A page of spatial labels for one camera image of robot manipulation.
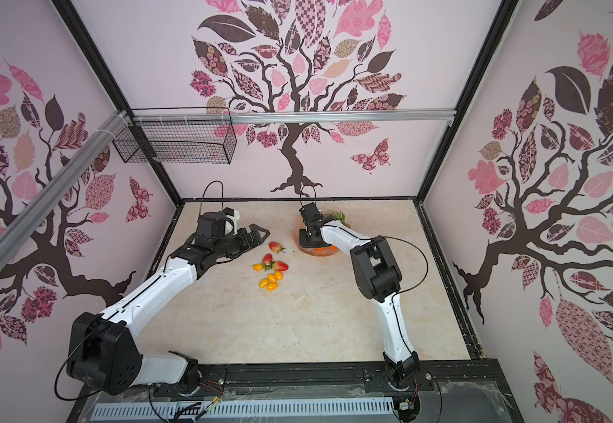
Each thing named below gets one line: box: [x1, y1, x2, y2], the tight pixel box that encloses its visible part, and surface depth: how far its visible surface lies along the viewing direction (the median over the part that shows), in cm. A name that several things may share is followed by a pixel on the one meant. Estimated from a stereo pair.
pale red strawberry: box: [272, 260, 289, 272], surface depth 99 cm
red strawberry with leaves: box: [262, 252, 275, 272], surface depth 99 cm
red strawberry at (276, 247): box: [268, 241, 286, 254], surface depth 102 cm
